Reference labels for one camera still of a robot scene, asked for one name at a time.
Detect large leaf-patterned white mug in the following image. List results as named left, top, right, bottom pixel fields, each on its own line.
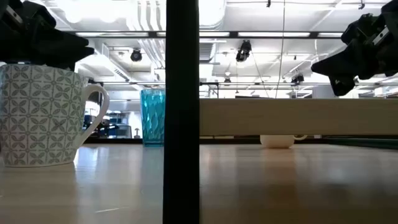
left=0, top=63, right=111, bottom=169

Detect small cream cup orange inside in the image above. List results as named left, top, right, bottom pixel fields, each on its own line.
left=259, top=134, right=308, bottom=149

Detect black ceiling spotlight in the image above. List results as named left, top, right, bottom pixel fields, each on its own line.
left=290, top=73, right=305, bottom=85
left=129, top=48, right=143, bottom=63

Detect teal faceted plastic tumbler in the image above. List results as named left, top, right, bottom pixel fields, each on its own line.
left=139, top=89, right=166, bottom=147

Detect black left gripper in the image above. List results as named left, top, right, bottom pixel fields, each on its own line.
left=0, top=0, right=96, bottom=71

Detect light wooden shelf board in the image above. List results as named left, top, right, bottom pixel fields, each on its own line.
left=198, top=98, right=398, bottom=137

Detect black overhead frame bar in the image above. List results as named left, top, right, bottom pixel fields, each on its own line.
left=62, top=30, right=345, bottom=39

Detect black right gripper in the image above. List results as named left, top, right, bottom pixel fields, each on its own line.
left=310, top=12, right=398, bottom=98

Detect black overhead camera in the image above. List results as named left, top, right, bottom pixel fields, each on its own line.
left=235, top=39, right=252, bottom=63

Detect black shelf side post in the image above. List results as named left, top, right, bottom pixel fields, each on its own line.
left=162, top=0, right=201, bottom=224

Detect thin hanging cable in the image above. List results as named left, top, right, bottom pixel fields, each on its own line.
left=274, top=0, right=286, bottom=99

